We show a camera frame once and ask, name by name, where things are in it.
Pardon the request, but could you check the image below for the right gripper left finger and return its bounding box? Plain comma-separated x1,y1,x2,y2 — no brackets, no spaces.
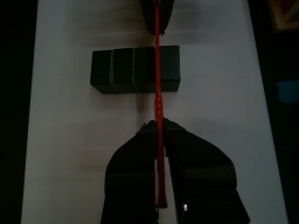
98,119,161,224

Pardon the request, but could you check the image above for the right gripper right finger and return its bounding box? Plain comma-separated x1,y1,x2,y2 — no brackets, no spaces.
161,117,251,224

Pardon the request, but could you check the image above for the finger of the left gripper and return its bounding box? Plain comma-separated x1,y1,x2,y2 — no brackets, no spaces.
139,0,157,36
157,0,175,37

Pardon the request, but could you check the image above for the red toy knife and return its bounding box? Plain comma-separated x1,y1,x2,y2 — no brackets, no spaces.
152,0,169,209

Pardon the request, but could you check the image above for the white plastic cutting board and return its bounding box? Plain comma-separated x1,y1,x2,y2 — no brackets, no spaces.
21,0,291,224

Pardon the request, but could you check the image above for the blue tape patch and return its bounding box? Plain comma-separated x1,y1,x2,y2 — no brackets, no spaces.
276,80,299,103

